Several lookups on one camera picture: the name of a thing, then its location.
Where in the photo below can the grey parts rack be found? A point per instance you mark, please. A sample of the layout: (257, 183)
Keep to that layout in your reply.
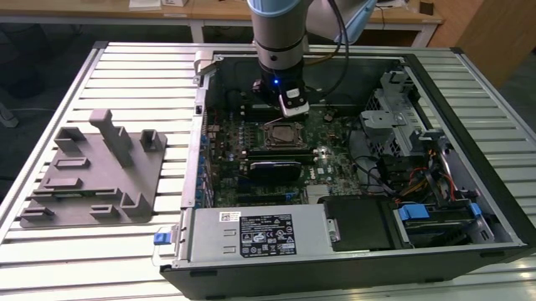
(105, 188)

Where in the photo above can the silver CPU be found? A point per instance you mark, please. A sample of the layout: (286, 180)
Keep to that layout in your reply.
(285, 134)

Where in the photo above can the small black side camera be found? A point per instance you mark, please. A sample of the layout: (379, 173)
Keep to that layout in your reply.
(258, 91)

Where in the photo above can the CPU socket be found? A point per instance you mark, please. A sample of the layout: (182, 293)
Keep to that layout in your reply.
(265, 145)

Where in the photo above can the wooden desk white frame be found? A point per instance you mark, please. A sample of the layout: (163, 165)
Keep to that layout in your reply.
(105, 14)

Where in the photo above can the round coin battery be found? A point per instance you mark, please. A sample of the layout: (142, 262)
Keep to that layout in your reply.
(329, 117)

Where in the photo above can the blue drive bay clip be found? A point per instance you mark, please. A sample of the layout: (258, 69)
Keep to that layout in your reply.
(475, 210)

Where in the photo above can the grey metal drive cage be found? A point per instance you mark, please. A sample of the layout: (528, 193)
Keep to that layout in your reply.
(383, 138)

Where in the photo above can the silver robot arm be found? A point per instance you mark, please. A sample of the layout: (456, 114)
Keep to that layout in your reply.
(278, 37)

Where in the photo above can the small black item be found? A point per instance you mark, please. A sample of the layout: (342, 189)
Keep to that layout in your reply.
(427, 7)

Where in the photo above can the green RAM stick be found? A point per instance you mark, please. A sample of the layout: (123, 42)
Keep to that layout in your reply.
(90, 195)

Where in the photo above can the wooden cabinet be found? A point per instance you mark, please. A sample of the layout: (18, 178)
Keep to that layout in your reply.
(494, 37)

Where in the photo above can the black plastic shroud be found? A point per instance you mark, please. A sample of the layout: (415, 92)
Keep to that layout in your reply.
(360, 224)

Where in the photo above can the thin metal locking lever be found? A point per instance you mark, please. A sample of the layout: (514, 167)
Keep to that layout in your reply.
(276, 121)

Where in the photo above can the silver power supply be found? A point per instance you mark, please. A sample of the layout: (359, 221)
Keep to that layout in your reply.
(209, 232)

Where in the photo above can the blue case latch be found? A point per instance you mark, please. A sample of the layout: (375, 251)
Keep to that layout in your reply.
(162, 239)

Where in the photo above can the black PC case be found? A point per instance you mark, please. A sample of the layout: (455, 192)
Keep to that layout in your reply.
(293, 279)

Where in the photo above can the black graphics card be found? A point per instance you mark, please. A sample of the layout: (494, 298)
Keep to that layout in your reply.
(274, 172)

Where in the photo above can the silver chipset heatsink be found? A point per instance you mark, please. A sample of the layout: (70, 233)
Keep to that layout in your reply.
(318, 192)

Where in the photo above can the hard disk blue carrier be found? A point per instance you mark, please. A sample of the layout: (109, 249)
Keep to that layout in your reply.
(412, 213)

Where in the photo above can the green motherboard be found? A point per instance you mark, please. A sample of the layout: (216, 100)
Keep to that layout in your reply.
(334, 141)

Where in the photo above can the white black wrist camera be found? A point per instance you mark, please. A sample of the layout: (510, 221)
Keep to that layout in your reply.
(294, 103)

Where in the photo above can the grey stand foot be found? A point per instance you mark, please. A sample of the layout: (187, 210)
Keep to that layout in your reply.
(8, 119)

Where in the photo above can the white box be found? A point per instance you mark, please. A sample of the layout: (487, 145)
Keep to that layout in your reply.
(174, 2)
(145, 3)

